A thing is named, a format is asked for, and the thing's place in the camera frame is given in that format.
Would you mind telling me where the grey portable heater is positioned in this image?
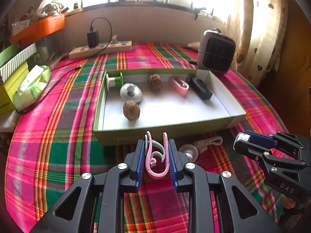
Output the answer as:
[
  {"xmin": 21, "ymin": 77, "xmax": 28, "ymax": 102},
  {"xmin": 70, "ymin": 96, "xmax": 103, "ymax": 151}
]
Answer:
[{"xmin": 197, "ymin": 28, "xmax": 236, "ymax": 74}]

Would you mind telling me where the orange tray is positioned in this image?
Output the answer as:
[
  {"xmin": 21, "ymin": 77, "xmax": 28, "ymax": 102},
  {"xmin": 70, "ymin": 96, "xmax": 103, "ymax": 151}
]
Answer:
[{"xmin": 10, "ymin": 14, "xmax": 65, "ymax": 47}]

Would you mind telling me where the heart pattern curtain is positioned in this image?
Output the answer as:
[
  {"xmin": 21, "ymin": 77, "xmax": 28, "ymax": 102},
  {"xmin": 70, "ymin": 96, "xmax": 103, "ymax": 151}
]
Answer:
[{"xmin": 226, "ymin": 0, "xmax": 288, "ymax": 87}]

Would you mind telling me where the yellow green box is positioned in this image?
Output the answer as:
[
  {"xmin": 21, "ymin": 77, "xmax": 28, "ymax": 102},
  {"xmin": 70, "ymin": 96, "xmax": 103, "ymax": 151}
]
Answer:
[{"xmin": 0, "ymin": 61, "xmax": 29, "ymax": 114}]

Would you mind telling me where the plaid bed cloth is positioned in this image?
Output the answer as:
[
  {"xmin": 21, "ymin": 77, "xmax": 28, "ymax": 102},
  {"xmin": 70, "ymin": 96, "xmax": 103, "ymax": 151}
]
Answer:
[{"xmin": 4, "ymin": 43, "xmax": 286, "ymax": 232}]

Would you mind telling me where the green striped box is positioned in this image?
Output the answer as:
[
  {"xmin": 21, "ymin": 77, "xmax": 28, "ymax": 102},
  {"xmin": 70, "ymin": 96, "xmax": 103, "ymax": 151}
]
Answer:
[{"xmin": 1, "ymin": 43, "xmax": 37, "ymax": 84}]

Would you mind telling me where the white panda egg toy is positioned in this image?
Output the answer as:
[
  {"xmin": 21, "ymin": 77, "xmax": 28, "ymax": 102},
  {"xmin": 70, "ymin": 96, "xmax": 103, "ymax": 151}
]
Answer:
[{"xmin": 120, "ymin": 83, "xmax": 143, "ymax": 104}]

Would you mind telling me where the green white spool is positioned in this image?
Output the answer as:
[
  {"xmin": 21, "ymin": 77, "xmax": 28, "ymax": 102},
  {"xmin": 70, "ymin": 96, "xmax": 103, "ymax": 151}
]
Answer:
[{"xmin": 105, "ymin": 73, "xmax": 124, "ymax": 91}]

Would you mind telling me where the black charger adapter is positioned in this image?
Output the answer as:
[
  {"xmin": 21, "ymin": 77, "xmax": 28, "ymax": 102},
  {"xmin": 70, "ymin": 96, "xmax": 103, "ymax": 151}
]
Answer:
[{"xmin": 87, "ymin": 26, "xmax": 99, "ymax": 48}]

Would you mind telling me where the walnut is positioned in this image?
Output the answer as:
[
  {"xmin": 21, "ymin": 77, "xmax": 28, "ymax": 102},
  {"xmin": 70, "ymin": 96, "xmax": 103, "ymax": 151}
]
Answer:
[
  {"xmin": 147, "ymin": 74, "xmax": 162, "ymax": 91},
  {"xmin": 123, "ymin": 100, "xmax": 140, "ymax": 122}
]

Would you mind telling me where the white plug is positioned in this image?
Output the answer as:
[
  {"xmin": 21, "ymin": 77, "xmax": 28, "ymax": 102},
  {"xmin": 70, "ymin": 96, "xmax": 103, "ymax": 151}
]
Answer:
[{"xmin": 111, "ymin": 35, "xmax": 123, "ymax": 44}]

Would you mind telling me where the white coiled cable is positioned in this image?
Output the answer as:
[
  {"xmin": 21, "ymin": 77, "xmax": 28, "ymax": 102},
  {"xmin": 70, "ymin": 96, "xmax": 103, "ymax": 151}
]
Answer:
[{"xmin": 179, "ymin": 135, "xmax": 224, "ymax": 163}]

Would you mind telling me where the pink clip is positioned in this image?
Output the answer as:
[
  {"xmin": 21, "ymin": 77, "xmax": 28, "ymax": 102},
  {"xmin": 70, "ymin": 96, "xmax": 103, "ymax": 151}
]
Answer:
[
  {"xmin": 144, "ymin": 131, "xmax": 170, "ymax": 179},
  {"xmin": 169, "ymin": 76, "xmax": 189, "ymax": 96}
]

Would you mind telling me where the green white cardboard box tray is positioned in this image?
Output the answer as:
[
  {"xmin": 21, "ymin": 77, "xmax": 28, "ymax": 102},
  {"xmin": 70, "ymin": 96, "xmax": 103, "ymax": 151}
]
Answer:
[{"xmin": 93, "ymin": 69, "xmax": 246, "ymax": 146}]

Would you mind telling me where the green tissue pack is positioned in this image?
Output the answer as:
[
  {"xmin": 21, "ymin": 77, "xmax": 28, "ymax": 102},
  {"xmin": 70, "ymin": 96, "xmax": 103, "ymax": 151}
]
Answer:
[{"xmin": 13, "ymin": 65, "xmax": 51, "ymax": 111}]

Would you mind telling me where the person right hand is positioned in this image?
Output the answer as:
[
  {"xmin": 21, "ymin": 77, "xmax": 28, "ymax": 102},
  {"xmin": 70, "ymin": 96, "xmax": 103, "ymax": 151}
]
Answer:
[{"xmin": 283, "ymin": 195, "xmax": 300, "ymax": 209}]

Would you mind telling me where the black rectangular device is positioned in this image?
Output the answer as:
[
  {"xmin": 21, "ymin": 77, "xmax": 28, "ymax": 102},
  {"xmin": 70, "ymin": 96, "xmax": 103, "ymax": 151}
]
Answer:
[{"xmin": 187, "ymin": 75, "xmax": 212, "ymax": 100}]

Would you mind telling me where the black charger cable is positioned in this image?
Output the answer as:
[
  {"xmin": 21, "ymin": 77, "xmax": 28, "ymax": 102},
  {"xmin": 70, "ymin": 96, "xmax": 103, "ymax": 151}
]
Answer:
[{"xmin": 15, "ymin": 17, "xmax": 113, "ymax": 115}]

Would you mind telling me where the white power strip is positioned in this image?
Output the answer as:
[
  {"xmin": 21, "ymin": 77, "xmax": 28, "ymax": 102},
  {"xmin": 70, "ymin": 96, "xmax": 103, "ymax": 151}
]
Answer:
[{"xmin": 69, "ymin": 41, "xmax": 132, "ymax": 59}]

